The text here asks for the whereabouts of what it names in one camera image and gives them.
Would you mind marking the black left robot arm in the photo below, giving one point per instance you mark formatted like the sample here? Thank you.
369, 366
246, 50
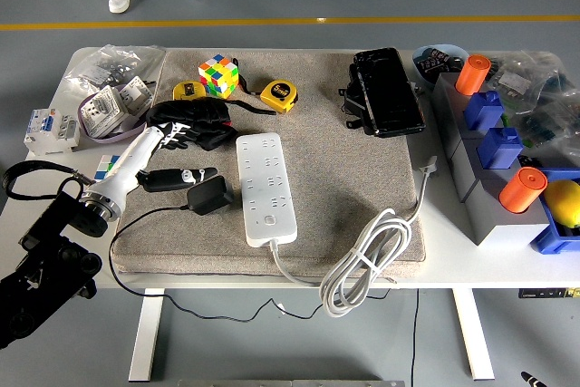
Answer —
43, 269

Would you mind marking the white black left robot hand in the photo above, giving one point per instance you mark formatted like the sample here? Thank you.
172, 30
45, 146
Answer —
131, 160

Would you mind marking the black parts packets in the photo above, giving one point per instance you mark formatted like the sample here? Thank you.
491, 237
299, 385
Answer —
435, 63

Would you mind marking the black table control panel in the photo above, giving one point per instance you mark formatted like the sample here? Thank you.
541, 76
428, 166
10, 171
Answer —
541, 293

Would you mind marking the blue bin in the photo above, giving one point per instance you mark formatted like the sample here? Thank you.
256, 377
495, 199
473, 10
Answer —
550, 237

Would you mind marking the black flat device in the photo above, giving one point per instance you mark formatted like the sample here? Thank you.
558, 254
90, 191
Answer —
389, 92

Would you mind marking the blue block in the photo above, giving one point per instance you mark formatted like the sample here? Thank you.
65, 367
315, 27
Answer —
498, 151
482, 113

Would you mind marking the green plastic part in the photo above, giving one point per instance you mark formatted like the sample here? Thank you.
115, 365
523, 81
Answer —
505, 120

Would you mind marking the yellow lemon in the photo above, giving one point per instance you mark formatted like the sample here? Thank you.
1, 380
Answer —
564, 203

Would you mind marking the black cloth pouch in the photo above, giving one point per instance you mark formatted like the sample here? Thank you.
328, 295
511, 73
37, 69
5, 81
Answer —
204, 119

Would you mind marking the orange cylinder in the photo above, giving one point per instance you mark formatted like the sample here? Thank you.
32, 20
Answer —
472, 74
521, 192

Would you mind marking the black bracket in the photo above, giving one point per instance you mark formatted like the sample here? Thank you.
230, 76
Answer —
352, 106

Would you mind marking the grey-brown mat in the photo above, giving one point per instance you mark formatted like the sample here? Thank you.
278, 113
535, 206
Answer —
326, 178

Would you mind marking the yellow tape measure red label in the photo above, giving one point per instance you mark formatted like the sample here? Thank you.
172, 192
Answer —
278, 94

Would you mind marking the black plug adapter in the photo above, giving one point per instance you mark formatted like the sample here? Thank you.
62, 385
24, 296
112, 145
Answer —
208, 194

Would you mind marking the light blue bowl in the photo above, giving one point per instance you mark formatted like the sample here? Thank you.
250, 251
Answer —
453, 48

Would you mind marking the clear bag of parts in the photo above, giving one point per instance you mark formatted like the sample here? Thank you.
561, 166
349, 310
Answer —
553, 124
514, 81

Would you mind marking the white circuit breaker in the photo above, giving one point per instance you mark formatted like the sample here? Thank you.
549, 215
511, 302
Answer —
50, 133

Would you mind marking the yellow tape measure black label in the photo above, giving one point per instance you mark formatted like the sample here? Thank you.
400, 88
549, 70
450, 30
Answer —
186, 90

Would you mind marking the large colourful puzzle cube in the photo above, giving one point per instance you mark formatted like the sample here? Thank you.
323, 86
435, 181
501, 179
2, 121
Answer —
217, 76

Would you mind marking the small colourful puzzle cube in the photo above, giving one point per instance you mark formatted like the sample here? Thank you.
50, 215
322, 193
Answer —
103, 169

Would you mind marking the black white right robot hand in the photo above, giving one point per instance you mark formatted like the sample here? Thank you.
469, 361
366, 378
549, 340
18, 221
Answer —
531, 381

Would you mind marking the white wall socket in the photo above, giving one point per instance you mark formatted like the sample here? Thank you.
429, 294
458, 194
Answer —
136, 92
104, 108

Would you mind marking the white table leg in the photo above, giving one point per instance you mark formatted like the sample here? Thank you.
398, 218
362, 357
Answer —
145, 341
476, 341

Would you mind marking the white power strip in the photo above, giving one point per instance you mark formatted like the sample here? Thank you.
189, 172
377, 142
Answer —
267, 187

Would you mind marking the clear bag of screws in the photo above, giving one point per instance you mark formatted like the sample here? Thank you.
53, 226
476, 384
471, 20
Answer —
97, 72

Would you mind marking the grey block holder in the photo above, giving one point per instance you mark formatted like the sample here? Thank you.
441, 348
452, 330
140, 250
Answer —
494, 228

